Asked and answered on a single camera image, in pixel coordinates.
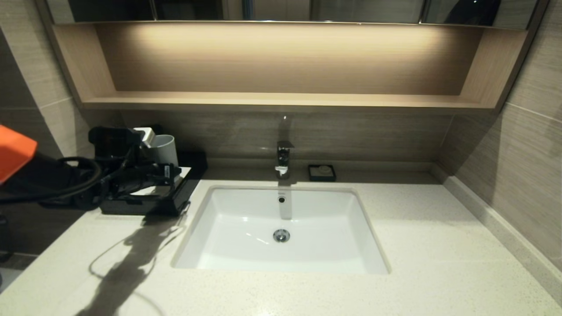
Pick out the grey cup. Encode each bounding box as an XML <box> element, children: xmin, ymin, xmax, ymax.
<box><xmin>149</xmin><ymin>134</ymin><xmax>180</xmax><ymax>167</ymax></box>

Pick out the black amenity tray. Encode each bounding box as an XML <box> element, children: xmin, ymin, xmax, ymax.
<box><xmin>100</xmin><ymin>197</ymin><xmax>178</xmax><ymax>216</ymax></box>

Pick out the black box body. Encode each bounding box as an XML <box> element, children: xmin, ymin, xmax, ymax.
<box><xmin>100</xmin><ymin>151</ymin><xmax>209</xmax><ymax>216</ymax></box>

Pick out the chrome faucet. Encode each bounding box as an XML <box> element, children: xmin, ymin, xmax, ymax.
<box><xmin>275</xmin><ymin>140</ymin><xmax>295</xmax><ymax>179</ymax></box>

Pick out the white ceramic sink basin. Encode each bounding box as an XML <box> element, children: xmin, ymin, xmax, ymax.
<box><xmin>171</xmin><ymin>185</ymin><xmax>391</xmax><ymax>276</ymax></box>

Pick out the black soap dish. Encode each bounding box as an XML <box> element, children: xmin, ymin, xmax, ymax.
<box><xmin>308</xmin><ymin>164</ymin><xmax>337</xmax><ymax>182</ymax></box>

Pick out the mirror cabinet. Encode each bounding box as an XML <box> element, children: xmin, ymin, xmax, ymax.
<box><xmin>44</xmin><ymin>0</ymin><xmax>543</xmax><ymax>29</ymax></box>

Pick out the stone backsplash ledge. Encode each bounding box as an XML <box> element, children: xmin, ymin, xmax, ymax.
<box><xmin>432</xmin><ymin>162</ymin><xmax>562</xmax><ymax>303</ymax></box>

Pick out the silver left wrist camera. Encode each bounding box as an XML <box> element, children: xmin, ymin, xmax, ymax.
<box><xmin>134</xmin><ymin>127</ymin><xmax>156</xmax><ymax>148</ymax></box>

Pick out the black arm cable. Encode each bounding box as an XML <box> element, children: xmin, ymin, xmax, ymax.
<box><xmin>0</xmin><ymin>156</ymin><xmax>137</xmax><ymax>205</ymax></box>

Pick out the wooden wall shelf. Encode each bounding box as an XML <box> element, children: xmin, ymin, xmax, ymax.
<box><xmin>37</xmin><ymin>21</ymin><xmax>549</xmax><ymax>115</ymax></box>

